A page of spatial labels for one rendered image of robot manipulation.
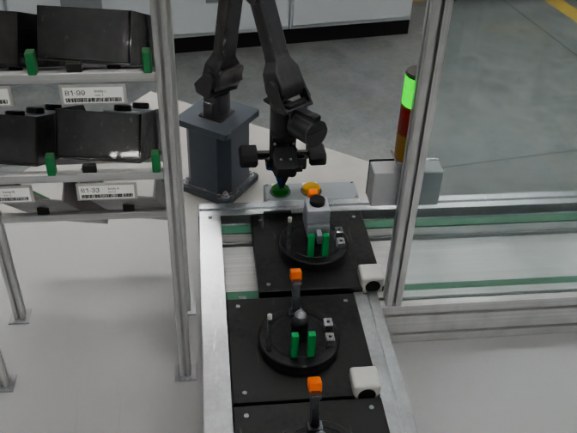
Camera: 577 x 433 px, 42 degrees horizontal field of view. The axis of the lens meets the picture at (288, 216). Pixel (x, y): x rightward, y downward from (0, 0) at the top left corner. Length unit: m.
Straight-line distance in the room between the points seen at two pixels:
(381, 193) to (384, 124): 2.64
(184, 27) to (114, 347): 3.22
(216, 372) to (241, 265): 0.32
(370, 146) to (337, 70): 0.85
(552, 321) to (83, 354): 0.91
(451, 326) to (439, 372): 0.10
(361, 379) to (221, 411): 0.23
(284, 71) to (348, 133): 2.31
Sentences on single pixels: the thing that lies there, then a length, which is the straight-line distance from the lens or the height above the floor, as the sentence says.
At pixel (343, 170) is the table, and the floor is 0.86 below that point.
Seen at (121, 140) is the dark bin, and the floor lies 1.33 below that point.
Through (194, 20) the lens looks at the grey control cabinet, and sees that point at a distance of 4.49.
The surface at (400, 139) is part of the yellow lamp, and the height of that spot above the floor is 1.30.
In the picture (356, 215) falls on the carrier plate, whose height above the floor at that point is 0.97.
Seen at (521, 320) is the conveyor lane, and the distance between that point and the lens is 1.53.
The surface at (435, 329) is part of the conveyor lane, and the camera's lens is 1.48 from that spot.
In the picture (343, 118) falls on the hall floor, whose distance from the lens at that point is 3.93.
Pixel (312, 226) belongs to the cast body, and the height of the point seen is 1.05.
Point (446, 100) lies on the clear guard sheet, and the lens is 1.18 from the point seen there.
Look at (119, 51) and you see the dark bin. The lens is 1.07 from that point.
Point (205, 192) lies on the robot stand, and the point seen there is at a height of 0.88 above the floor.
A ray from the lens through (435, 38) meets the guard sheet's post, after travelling 1.13.
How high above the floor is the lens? 1.92
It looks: 37 degrees down
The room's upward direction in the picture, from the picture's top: 2 degrees clockwise
